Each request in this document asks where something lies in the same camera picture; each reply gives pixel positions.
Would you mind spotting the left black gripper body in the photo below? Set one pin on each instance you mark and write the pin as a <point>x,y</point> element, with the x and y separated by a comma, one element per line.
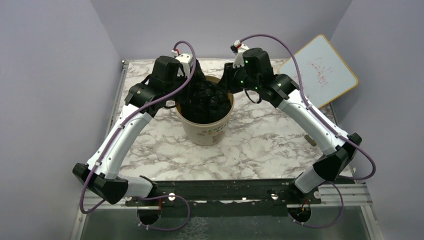
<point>179,79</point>

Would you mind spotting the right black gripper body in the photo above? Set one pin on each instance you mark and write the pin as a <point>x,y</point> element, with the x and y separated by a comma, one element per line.
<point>236,80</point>

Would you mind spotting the black plastic trash bag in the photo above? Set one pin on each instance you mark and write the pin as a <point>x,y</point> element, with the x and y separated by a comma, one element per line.
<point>205,102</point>

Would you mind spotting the beige round trash bin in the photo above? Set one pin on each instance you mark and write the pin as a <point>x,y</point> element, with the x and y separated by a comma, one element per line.
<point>206,134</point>

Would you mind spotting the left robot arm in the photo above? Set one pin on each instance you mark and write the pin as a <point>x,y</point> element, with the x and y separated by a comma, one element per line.
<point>100,174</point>

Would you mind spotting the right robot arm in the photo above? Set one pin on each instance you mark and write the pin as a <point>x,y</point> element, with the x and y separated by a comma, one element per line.
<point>283,93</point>

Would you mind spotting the small grey metal piece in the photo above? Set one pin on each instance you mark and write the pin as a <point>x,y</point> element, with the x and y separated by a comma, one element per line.
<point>310,140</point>

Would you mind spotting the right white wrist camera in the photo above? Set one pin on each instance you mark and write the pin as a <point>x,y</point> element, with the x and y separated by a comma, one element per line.
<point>238,48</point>

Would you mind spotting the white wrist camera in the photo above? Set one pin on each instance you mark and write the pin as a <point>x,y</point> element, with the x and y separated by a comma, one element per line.
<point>186,61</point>
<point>238,48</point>

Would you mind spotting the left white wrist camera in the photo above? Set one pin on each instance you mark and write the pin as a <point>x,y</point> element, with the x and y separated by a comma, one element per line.
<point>186,61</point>

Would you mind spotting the white board with wooden frame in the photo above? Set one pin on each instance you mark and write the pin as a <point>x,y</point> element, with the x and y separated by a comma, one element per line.
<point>325,75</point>

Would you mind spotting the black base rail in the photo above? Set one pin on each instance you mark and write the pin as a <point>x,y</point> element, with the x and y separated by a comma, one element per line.
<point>224,198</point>

